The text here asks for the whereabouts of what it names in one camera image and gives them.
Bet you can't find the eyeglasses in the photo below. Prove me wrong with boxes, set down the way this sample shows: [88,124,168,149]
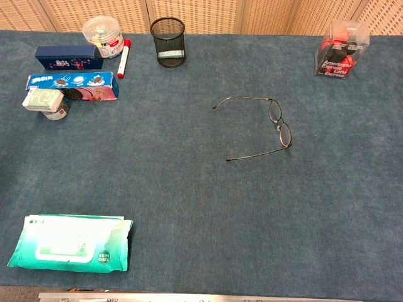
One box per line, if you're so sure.
[212,96,293,162]

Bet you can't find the blue felt table cloth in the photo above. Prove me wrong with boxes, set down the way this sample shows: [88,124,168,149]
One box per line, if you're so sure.
[0,30,403,298]

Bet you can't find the black mesh pen holder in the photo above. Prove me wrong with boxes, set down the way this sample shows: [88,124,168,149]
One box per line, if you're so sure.
[149,17,186,69]

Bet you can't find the red white marker pen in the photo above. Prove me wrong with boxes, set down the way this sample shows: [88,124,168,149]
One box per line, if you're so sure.
[116,38,132,79]

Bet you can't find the pink Oreo cookie box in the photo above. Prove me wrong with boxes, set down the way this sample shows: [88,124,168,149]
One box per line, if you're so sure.
[62,86,119,102]

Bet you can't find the woven folding screen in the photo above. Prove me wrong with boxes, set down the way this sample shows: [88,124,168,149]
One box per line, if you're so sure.
[0,0,403,36]

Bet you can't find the small white can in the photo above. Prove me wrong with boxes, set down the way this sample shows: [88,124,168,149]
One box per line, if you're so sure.
[40,99,71,121]

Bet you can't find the clear plastic jar with clips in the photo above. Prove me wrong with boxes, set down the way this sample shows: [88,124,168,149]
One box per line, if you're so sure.
[82,16,124,59]

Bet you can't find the clear box of coffee capsules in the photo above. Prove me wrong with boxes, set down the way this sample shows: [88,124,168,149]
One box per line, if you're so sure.
[314,19,371,79]

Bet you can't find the green wet wipes pack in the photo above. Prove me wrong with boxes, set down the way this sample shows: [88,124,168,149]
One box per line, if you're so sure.
[6,214,134,274]

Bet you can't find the green white tissue pack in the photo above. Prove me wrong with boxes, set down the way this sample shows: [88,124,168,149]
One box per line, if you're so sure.
[21,87,65,113]

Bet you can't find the dark blue rectangular box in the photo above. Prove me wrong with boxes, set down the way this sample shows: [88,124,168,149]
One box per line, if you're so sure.
[35,45,104,71]

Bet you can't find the blue Oreo cookie box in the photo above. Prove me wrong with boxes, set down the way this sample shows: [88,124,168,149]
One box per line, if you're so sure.
[25,71,120,98]

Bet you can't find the aluminium rail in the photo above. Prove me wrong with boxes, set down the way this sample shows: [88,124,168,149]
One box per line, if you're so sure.
[38,292,363,302]

